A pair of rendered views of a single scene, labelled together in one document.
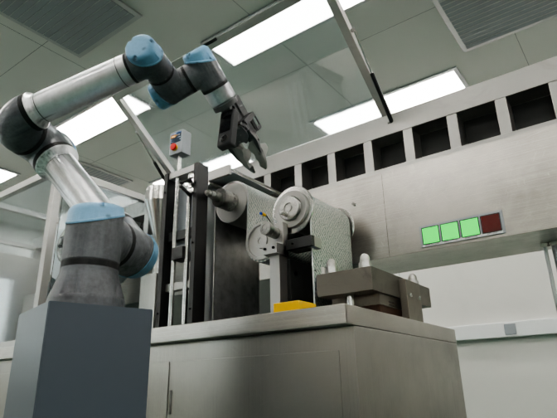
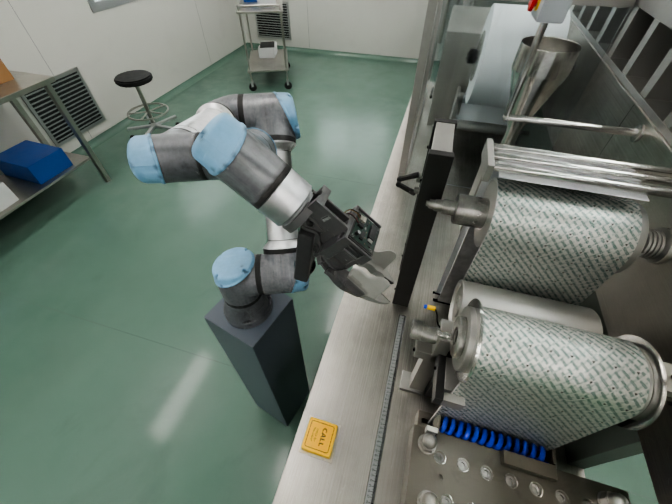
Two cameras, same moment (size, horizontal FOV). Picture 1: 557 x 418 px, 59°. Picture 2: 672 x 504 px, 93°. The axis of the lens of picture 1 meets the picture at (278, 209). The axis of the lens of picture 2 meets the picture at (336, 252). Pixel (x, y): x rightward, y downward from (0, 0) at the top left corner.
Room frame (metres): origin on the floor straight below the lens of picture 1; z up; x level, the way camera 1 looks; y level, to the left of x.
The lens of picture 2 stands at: (1.10, -0.21, 1.77)
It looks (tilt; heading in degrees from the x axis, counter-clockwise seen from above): 48 degrees down; 71
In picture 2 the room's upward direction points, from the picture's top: straight up
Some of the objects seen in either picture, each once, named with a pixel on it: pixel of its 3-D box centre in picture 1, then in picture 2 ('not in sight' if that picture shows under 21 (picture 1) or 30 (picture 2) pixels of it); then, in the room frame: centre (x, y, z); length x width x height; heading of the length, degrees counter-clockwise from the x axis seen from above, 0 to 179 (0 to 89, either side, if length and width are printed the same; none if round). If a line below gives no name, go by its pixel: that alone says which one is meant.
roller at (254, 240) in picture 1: (284, 249); (516, 320); (1.57, -0.02, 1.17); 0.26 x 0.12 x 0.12; 144
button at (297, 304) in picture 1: (294, 308); (319, 437); (1.12, -0.03, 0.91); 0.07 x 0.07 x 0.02; 54
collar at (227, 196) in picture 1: (225, 200); (469, 211); (1.53, 0.18, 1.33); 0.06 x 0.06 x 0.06; 54
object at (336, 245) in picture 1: (332, 257); (510, 417); (1.47, -0.16, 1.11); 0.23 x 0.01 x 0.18; 144
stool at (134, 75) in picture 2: not in sight; (148, 108); (0.36, 3.57, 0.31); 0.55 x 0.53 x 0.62; 54
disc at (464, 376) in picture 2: (293, 209); (468, 339); (1.40, -0.04, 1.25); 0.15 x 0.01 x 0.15; 54
